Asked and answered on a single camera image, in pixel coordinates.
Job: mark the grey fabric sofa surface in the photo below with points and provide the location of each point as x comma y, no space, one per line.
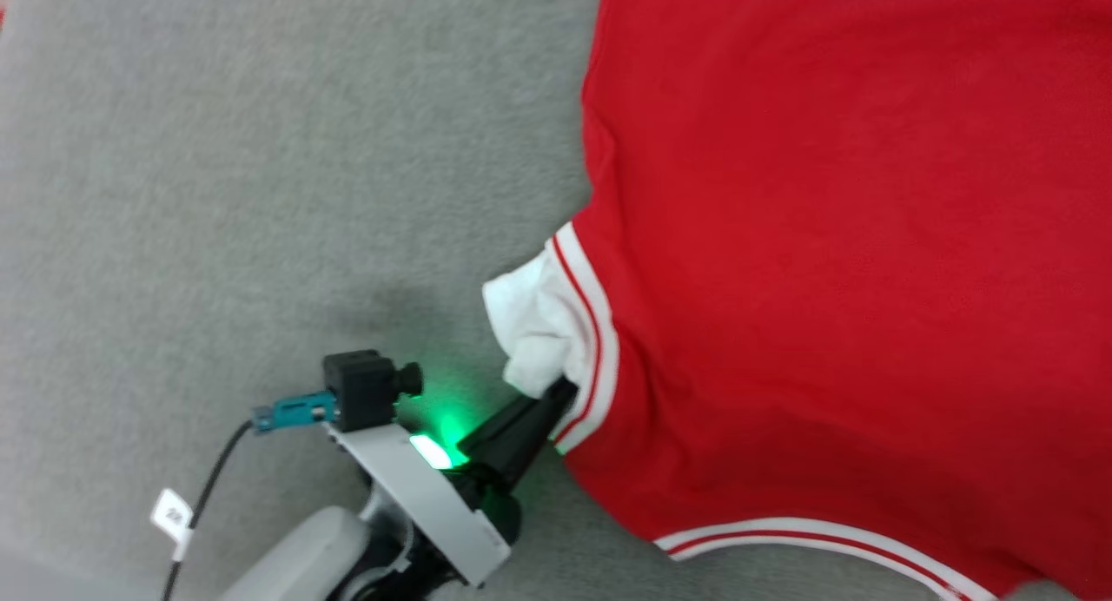
217,193

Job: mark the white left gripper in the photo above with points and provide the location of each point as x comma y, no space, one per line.
426,497

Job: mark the teal left camera connector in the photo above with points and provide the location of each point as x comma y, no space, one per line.
295,412

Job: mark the red and white garment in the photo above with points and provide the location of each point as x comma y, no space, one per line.
825,236

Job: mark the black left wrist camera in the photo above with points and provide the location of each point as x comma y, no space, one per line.
365,391

